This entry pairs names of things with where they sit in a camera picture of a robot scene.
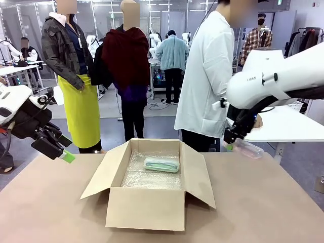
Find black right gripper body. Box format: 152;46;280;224
224;103;258;142

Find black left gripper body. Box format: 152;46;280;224
11;101;61;142

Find clear pink glasses case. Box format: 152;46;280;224
231;139;265;159

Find mint green glasses case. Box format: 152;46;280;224
143;156;181;174

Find mannequin with yellow skirt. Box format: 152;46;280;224
41;0;103;154

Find white side table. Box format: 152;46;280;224
225;105;324;163

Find white desk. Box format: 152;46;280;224
0;60;45;90

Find person in white shirt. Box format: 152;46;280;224
174;0;235;153

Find seated person in varsity jacket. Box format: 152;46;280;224
20;37;41;63

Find white cabinet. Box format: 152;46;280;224
305;98;324;123

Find person in plaid shirt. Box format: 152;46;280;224
239;12;274;68

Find clear bubble wrap sheet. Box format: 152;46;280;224
120;149;183;190

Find workbench with electronics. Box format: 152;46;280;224
148;58;184;93

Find person in light blue jacket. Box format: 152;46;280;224
154;29;189;105

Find mannequin with dark red shawl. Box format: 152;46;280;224
91;0;150;142

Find grey door panel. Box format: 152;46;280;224
272;10;297;57

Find clothes rack with coats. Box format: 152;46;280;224
283;27;324;59

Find large open cardboard box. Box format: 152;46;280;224
79;138;217;232

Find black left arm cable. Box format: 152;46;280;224
0;120;16;164

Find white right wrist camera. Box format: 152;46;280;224
212;97;230;110

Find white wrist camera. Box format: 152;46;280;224
29;87;64;107
212;97;230;110

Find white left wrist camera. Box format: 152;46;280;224
29;87;64;107

